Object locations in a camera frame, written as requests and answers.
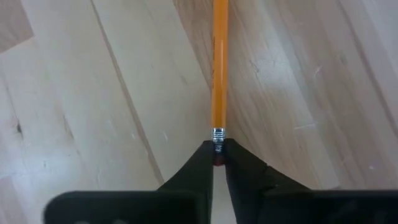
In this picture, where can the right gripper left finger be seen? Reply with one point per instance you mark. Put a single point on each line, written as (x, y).
(140, 208)

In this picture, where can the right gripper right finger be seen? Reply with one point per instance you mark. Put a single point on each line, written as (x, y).
(311, 208)

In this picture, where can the orange pencil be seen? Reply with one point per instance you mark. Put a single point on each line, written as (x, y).
(219, 62)

